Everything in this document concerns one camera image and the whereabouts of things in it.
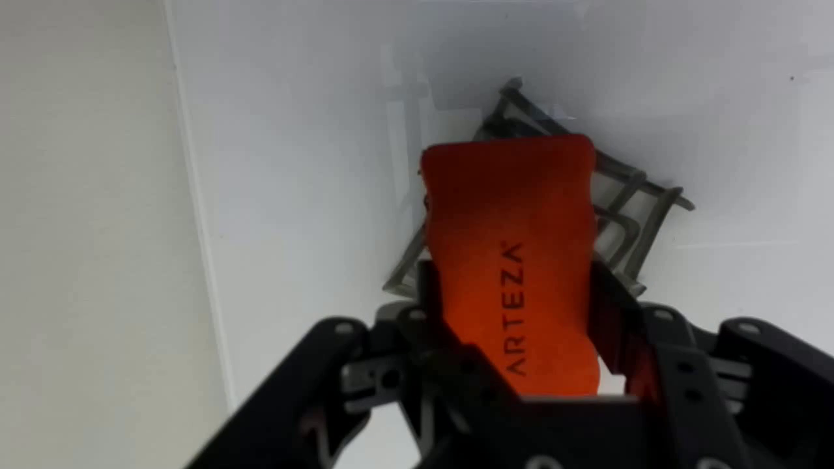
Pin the orange whiteboard eraser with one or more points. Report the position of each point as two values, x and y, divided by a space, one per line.
511 235

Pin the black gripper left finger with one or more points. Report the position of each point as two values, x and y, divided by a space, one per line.
326 390

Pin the large white wall whiteboard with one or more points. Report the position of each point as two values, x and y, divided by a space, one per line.
711 190

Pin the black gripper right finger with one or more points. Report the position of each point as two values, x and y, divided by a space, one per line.
746 396

